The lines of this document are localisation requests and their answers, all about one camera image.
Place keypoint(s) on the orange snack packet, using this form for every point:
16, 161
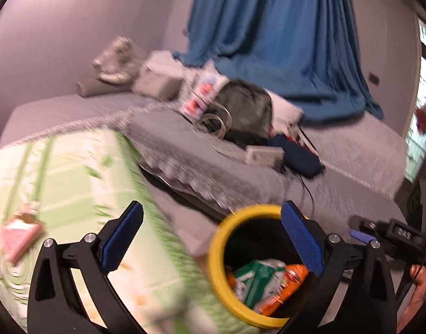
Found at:
289, 278

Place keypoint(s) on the dark blue pouch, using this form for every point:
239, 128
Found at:
300, 156

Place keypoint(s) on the dark green backpack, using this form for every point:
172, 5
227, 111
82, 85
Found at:
247, 108

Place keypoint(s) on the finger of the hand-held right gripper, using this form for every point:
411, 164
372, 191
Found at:
361, 235

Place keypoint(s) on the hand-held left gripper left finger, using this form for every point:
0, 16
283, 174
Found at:
122, 240

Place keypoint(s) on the dark wall socket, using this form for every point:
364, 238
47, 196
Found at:
373, 78

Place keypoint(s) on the grey cushion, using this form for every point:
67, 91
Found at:
157, 87

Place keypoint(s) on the white power strip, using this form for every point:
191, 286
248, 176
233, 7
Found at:
263, 155

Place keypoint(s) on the person's right hand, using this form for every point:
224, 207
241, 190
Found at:
421, 295

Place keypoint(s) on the pink toy block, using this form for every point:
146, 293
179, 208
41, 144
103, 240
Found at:
19, 238

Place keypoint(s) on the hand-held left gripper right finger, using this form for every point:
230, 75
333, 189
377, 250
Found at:
303, 243

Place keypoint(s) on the white pillow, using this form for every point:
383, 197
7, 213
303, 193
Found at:
286, 109

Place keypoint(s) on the red hanging ornament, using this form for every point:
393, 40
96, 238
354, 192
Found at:
423, 120

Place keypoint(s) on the blue curtain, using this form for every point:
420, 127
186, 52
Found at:
268, 24

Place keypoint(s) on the green floral tablecloth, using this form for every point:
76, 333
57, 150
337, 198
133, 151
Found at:
77, 181

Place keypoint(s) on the window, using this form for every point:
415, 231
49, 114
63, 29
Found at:
425, 76

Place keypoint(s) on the white tiger plush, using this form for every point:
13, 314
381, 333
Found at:
117, 59

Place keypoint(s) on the yellow rimmed trash bin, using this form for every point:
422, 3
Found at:
219, 243

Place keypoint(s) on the white lacy cushion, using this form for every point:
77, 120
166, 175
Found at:
162, 64

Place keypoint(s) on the large green tissue pack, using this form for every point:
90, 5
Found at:
258, 278

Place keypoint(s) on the grey pillow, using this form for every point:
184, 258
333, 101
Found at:
94, 88

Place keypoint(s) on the grey quilted blanket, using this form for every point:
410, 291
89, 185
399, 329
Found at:
338, 167

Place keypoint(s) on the grey bed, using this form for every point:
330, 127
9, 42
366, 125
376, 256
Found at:
59, 111

